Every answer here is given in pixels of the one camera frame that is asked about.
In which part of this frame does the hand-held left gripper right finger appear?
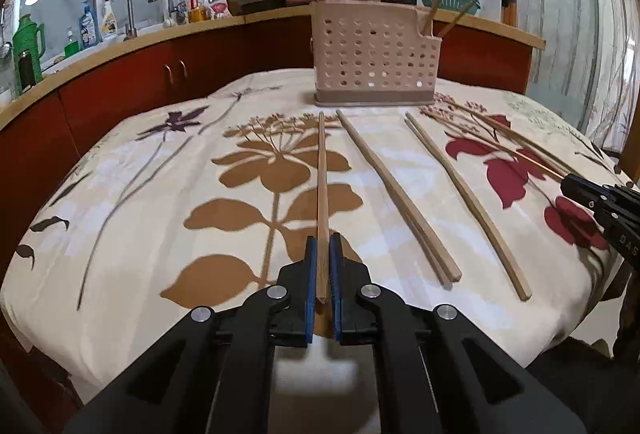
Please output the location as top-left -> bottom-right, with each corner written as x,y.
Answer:
327,232 -> 586,434

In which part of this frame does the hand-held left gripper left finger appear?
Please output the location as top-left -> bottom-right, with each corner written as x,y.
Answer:
65,235 -> 321,434

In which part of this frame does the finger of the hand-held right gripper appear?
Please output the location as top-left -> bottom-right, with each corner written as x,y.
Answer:
560,174 -> 609,211

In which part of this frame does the beige perforated utensil holder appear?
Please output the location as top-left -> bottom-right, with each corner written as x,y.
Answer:
309,0 -> 443,107

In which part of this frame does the dark brown wooden chair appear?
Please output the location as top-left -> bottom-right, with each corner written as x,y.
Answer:
617,264 -> 640,350

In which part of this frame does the floral cream tablecloth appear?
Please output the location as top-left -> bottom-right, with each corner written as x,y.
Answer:
0,68 -> 626,405

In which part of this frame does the teal plastic colander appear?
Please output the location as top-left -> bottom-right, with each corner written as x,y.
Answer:
417,0 -> 483,12

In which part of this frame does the beige kitchen countertop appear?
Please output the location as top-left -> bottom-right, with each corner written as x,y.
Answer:
0,6 -> 546,129

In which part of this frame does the steel kitchen faucet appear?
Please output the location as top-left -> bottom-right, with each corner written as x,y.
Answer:
105,0 -> 138,39

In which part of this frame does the white spray bottle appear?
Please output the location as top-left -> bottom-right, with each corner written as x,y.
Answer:
100,0 -> 120,40

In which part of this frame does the blue dish soap bottle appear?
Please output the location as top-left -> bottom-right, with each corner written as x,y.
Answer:
79,1 -> 98,49

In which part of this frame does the black flask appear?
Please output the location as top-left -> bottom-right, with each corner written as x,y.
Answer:
17,52 -> 38,89

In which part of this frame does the green thermos flask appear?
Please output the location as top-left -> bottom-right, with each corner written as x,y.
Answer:
12,14 -> 47,84

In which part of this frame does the wooden frame glass door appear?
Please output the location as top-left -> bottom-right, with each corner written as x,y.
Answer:
502,0 -> 640,149

